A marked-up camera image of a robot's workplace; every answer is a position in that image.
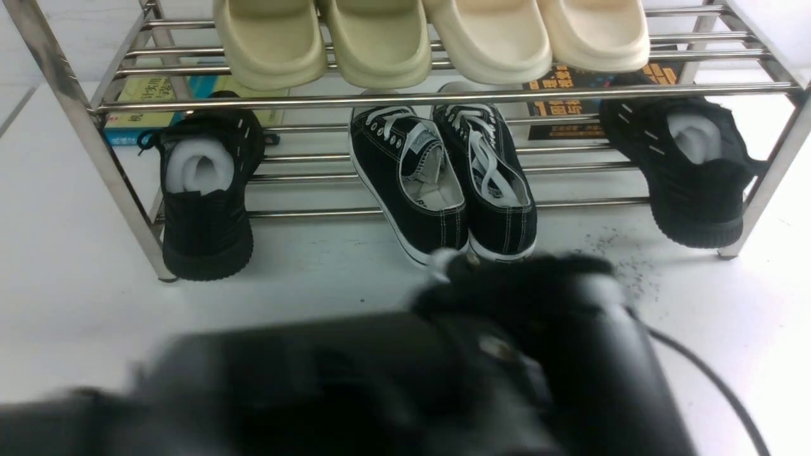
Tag left black mesh sneaker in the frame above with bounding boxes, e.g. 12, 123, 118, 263
137, 108, 265, 282

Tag right olive foam slipper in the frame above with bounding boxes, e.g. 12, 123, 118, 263
316, 1, 432, 89

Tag right black canvas sneaker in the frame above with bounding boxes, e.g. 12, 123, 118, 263
431, 104, 538, 262

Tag stainless steel shoe rack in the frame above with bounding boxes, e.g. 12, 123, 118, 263
3, 1, 809, 283

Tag yellow and blue book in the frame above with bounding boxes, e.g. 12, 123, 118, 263
104, 71, 289, 147

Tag cream foam slipper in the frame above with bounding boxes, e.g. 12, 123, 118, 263
537, 1, 651, 73
422, 1, 552, 86

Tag olive foam slipper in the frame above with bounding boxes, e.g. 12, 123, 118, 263
212, 1, 328, 91
316, 1, 432, 89

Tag right black mesh sneaker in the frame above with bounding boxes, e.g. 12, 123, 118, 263
599, 96, 769, 249

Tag black and orange book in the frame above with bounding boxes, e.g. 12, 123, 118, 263
522, 61, 686, 141

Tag left black canvas sneaker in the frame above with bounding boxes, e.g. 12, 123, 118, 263
348, 106, 469, 265

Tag right cream foam slipper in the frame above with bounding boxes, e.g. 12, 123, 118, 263
537, 1, 651, 73

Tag black canvas sneaker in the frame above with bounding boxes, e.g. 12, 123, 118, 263
431, 104, 538, 262
348, 106, 469, 265

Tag black mesh sneaker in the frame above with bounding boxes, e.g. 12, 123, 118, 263
599, 96, 769, 249
137, 108, 265, 282

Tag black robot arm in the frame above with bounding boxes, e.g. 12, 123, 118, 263
2, 251, 698, 455

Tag left cream foam slipper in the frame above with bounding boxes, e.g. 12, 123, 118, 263
422, 1, 552, 86

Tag left olive foam slipper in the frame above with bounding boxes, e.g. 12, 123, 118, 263
212, 1, 328, 91

